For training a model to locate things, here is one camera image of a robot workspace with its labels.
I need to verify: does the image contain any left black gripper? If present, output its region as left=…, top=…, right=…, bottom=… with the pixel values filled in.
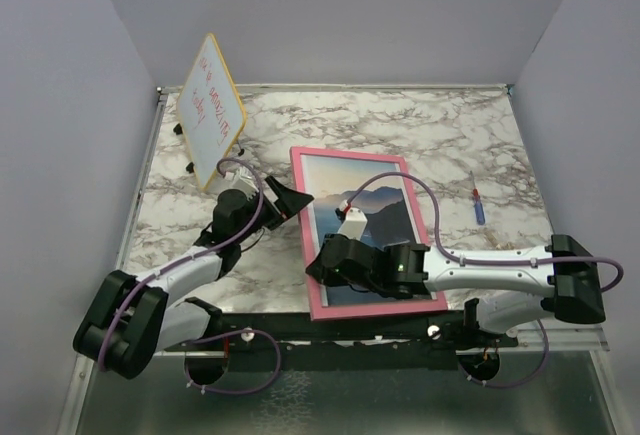
left=235, top=175, right=312, bottom=244

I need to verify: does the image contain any pink picture frame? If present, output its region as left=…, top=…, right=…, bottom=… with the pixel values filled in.
left=289, top=145, right=450, bottom=323

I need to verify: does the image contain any blue red screwdriver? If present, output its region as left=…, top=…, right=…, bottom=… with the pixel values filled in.
left=470, top=172, right=486, bottom=226

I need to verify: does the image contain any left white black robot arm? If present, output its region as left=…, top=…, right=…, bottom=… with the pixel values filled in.
left=72, top=176, right=314, bottom=379

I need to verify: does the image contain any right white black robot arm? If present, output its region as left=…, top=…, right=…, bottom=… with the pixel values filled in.
left=306, top=234, right=606, bottom=346

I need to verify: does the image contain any small yellow-framed whiteboard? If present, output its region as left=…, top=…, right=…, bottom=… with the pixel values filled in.
left=176, top=33, right=247, bottom=191

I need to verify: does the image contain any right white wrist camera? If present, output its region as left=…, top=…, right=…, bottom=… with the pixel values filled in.
left=336, top=201, right=368, bottom=240

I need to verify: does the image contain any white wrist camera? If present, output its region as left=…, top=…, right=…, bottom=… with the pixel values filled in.
left=336, top=201, right=368, bottom=240
left=231, top=167, right=258, bottom=198

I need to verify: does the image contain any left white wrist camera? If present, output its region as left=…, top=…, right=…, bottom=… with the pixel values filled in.
left=231, top=167, right=258, bottom=198

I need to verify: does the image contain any landscape photo in frame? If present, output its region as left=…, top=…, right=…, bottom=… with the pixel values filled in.
left=301, top=153, right=434, bottom=308

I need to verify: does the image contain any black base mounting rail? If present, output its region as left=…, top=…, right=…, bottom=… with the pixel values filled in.
left=179, top=309, right=517, bottom=371

